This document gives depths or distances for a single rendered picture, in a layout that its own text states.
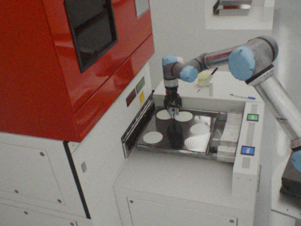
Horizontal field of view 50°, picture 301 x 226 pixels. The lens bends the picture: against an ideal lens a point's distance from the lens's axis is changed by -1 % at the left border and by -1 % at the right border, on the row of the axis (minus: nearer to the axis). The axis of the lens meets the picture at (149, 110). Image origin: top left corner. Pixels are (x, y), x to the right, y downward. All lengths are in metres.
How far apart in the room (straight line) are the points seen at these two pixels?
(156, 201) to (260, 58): 0.76
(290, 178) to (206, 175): 0.36
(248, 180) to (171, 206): 0.37
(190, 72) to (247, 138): 0.39
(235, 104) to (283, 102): 0.61
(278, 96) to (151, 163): 0.71
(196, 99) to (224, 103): 0.15
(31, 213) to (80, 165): 0.48
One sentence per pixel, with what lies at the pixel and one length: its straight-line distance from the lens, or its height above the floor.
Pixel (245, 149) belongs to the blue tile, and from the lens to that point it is 1.45.
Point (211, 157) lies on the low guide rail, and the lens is 1.60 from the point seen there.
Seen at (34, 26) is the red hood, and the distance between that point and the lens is 0.99.
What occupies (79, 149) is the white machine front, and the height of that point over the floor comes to 1.16.
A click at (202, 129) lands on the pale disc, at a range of 1.67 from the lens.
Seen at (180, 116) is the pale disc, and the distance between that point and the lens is 1.78.
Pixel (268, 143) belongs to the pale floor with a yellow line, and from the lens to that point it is 3.08.
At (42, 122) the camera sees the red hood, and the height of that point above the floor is 1.30.
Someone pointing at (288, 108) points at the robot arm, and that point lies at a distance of 1.23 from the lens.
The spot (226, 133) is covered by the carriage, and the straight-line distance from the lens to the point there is 1.68.
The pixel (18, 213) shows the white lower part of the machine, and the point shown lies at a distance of 1.71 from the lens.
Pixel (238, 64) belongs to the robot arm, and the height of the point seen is 1.37.
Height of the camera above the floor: 1.87
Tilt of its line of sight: 31 degrees down
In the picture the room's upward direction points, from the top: 7 degrees counter-clockwise
